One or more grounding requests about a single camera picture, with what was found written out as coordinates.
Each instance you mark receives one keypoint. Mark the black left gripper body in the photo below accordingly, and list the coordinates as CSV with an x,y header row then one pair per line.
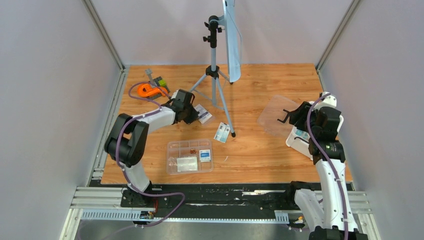
x,y
191,114

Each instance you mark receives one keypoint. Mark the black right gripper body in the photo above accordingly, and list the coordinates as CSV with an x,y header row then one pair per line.
x,y
299,118

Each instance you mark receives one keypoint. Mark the white boxed gauze pack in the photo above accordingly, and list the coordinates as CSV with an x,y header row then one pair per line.
x,y
204,116

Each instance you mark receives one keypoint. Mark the long white teal packet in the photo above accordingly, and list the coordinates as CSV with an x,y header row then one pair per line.
x,y
222,133

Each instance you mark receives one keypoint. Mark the clear compartment tray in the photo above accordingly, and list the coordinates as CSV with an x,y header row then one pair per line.
x,y
176,149

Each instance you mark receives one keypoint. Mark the clear plastic lid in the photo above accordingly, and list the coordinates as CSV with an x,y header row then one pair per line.
x,y
275,112

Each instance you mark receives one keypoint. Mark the blue square alcohol pad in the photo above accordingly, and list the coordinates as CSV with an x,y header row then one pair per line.
x,y
205,155

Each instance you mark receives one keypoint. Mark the white gauze pad packet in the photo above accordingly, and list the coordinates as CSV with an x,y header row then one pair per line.
x,y
187,164

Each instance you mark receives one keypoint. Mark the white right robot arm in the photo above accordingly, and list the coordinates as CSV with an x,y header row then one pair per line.
x,y
330,218

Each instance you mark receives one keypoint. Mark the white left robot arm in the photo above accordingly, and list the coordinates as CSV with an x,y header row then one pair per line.
x,y
126,142

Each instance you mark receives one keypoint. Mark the orange grey toy fixture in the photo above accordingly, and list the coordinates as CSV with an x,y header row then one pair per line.
x,y
153,88

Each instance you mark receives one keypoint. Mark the white plastic box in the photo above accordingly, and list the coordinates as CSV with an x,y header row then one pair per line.
x,y
305,143

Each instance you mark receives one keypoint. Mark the grey tripod stand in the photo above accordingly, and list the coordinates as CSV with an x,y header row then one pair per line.
x,y
213,71

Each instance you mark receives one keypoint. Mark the white tablet panel on tripod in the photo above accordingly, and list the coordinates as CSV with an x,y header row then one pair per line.
x,y
233,38

